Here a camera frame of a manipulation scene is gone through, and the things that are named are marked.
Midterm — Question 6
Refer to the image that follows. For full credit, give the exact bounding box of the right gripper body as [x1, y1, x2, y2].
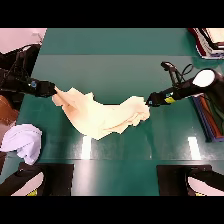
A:
[146, 90, 170, 108]

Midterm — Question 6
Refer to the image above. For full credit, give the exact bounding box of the cream shirt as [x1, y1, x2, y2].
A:
[51, 85, 151, 141]

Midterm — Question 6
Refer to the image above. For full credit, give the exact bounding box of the brown garment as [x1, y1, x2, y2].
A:
[0, 94, 20, 135]

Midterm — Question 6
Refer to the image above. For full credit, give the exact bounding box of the dark red garment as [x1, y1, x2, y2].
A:
[187, 28, 214, 60]

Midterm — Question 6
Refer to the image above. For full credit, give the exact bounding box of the pink garment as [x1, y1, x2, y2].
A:
[0, 28, 48, 55]

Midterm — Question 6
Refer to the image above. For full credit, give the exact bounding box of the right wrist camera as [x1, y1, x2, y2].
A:
[160, 61, 183, 88]

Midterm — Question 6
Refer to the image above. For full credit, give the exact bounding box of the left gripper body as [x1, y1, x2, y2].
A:
[33, 80, 57, 99]

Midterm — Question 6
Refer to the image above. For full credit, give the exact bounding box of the black cable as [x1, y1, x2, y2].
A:
[181, 63, 195, 82]

